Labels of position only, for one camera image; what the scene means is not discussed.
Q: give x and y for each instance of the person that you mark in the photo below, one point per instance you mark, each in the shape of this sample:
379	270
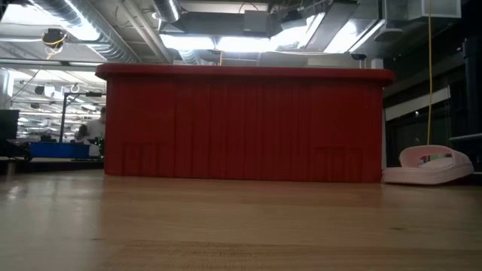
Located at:
96	130

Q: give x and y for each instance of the background wooden table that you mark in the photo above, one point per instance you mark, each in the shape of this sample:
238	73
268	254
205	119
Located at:
45	165

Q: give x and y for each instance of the red plastic bin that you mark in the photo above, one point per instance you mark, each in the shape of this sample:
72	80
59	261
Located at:
244	124

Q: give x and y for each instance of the black computer monitor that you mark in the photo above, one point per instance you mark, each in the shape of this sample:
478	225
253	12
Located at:
8	124

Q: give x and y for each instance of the blue storage bin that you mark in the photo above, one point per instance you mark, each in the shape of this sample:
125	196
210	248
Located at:
56	150

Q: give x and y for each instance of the black dome security camera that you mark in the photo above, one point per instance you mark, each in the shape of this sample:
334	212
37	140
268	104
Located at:
358	56

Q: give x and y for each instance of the black metal stand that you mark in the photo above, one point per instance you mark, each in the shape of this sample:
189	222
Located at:
63	113

